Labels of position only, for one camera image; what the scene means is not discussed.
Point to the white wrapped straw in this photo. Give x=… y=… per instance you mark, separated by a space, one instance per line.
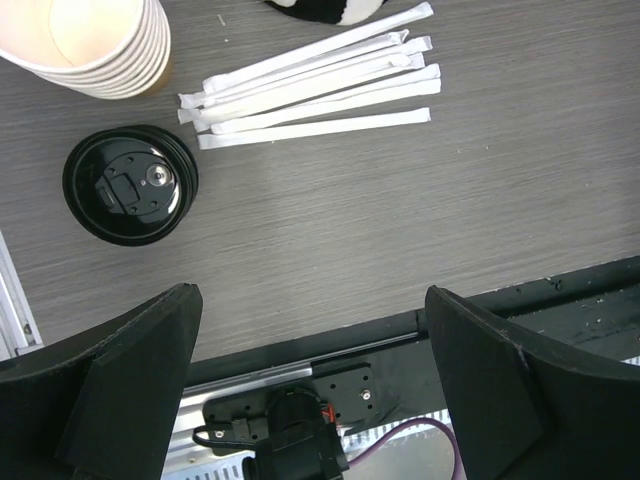
x=267 y=135
x=225 y=81
x=313 y=65
x=422 y=82
x=305 y=89
x=416 y=45

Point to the stack of paper cups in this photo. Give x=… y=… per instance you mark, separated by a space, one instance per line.
x=110 y=50

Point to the stack of black lids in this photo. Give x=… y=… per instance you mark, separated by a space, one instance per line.
x=131 y=185

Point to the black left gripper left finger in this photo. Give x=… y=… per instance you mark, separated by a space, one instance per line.
x=101 y=404

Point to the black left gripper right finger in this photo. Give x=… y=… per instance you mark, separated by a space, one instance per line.
x=525 y=406

